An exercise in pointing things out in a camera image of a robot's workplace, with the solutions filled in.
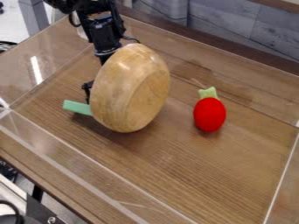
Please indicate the green rectangular stick block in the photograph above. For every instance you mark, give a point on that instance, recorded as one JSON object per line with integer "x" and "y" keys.
{"x": 76, "y": 107}

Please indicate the brown wooden bowl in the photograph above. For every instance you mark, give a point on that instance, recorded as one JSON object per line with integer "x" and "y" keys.
{"x": 130, "y": 89}

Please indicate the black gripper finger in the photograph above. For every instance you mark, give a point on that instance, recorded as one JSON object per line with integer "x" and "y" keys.
{"x": 87, "y": 87}

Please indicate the grey metal post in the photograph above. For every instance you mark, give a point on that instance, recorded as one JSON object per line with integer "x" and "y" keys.
{"x": 34, "y": 15}

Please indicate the clear acrylic tray enclosure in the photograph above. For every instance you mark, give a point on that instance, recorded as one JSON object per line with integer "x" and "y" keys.
{"x": 168, "y": 174}

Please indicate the red plush radish toy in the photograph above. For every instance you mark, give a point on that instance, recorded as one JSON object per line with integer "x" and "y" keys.
{"x": 210, "y": 113}

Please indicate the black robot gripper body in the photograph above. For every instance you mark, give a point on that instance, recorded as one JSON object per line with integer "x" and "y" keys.
{"x": 104, "y": 31}

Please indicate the black bracket with screw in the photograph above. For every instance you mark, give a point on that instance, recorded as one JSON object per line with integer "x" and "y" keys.
{"x": 38, "y": 214}

